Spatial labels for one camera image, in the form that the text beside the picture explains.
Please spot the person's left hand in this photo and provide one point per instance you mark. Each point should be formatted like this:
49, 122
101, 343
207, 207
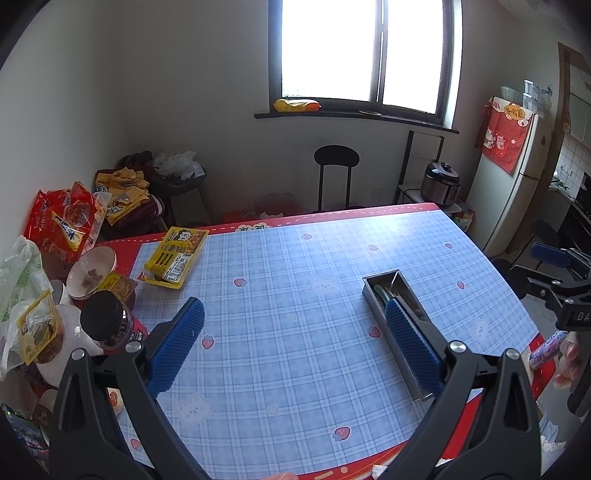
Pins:
277, 476

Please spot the black metal frame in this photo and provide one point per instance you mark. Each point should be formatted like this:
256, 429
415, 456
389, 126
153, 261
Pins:
408, 152

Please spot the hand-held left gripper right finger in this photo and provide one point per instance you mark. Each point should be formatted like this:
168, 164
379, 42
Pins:
411, 346

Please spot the yellow mug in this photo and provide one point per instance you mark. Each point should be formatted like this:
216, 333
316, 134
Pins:
114, 401

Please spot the pastel patterned tube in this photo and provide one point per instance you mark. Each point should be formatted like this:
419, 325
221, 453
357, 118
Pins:
545, 349

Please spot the perforated metal utensil tray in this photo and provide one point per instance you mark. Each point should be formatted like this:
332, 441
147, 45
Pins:
392, 360

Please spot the blue plaid table mat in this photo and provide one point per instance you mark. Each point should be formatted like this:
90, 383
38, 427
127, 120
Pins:
300, 346

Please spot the yellow clothes pile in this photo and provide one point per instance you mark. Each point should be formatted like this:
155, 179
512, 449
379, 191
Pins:
122, 189

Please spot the black-lidded red label jar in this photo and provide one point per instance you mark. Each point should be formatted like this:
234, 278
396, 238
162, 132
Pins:
111, 323

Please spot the white plastic bag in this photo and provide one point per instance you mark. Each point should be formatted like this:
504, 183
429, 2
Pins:
178, 164

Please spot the green spoon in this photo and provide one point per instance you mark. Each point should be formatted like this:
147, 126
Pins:
382, 293

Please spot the black chair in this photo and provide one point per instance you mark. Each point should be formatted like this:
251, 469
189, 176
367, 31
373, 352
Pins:
545, 228

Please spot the green orange floor bag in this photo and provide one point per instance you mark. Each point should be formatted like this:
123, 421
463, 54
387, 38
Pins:
464, 217

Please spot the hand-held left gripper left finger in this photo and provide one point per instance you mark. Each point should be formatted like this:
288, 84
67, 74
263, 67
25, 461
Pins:
178, 346

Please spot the white paper cups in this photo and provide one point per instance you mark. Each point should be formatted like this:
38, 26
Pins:
69, 332

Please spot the yellow snack packet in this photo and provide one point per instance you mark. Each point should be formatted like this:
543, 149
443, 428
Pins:
39, 332

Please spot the clear containers on fridge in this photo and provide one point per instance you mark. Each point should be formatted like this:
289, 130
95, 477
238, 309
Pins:
531, 94

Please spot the yellow labelled food pack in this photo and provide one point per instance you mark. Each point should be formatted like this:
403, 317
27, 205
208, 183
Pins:
178, 254

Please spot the white fridge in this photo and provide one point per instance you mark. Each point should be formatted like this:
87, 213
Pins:
503, 207

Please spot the dark windowsill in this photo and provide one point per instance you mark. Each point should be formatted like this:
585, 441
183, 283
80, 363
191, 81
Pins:
346, 117

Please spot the red plastic bag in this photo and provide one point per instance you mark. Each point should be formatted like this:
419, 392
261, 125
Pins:
272, 205

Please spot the person's right hand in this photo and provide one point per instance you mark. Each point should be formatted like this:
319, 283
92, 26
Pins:
568, 364

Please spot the black round stool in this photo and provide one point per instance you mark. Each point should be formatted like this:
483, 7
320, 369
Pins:
337, 157

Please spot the red printed cloth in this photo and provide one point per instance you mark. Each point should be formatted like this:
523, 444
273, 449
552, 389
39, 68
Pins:
503, 134

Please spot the round dark side stool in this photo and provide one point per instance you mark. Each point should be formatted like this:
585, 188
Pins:
184, 189

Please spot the clear plastic bag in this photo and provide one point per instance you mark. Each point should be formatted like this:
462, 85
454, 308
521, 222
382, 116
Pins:
23, 277

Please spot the dark framed window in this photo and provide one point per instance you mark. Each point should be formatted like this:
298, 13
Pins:
332, 46

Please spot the red snack bag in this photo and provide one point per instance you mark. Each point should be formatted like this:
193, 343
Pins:
60, 217

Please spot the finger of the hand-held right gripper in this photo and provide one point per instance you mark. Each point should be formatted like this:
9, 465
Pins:
535, 282
549, 254

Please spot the small flat dish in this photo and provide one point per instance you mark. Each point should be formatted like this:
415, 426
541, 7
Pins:
369, 112

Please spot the silver black rice cooker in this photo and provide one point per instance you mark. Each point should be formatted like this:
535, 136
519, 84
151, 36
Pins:
441, 184

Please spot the small white table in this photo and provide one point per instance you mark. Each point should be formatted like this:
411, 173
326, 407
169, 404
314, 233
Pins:
408, 191

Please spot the dark maroon clothes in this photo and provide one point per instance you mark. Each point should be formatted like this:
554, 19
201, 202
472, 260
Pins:
143, 217

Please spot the white bowl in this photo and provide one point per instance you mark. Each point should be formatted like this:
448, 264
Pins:
92, 272

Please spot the blue packet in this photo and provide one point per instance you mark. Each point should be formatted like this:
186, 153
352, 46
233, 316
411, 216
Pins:
23, 434

